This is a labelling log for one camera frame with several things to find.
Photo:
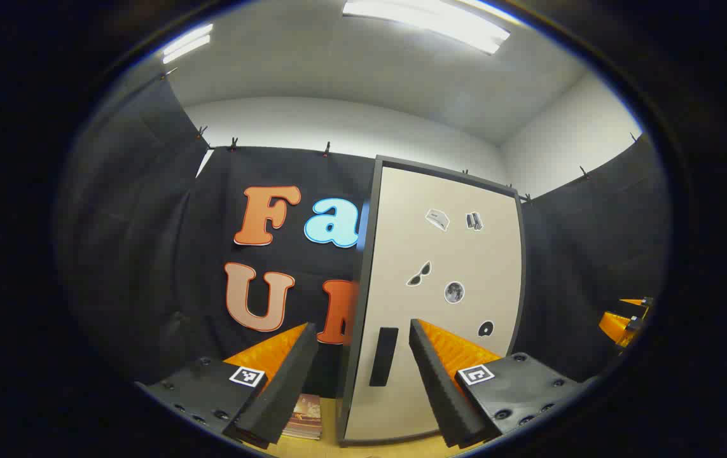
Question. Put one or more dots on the black backdrop cloth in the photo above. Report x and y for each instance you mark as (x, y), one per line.
(147, 254)

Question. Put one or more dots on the stack of red books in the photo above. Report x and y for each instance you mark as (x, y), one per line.
(307, 416)

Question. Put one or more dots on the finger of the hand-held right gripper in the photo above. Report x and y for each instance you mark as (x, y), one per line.
(621, 321)

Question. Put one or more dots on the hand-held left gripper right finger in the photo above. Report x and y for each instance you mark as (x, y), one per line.
(439, 388)

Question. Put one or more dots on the large ceiling light panel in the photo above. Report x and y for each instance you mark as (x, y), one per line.
(427, 22)

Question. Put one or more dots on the small ceiling light panel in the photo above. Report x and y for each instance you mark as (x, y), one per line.
(186, 43)

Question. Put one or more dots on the beige cabinet door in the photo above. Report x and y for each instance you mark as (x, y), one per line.
(401, 254)

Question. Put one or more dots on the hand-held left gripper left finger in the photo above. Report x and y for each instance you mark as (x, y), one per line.
(287, 388)

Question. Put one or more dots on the grey cabinet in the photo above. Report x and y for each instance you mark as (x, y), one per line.
(363, 286)

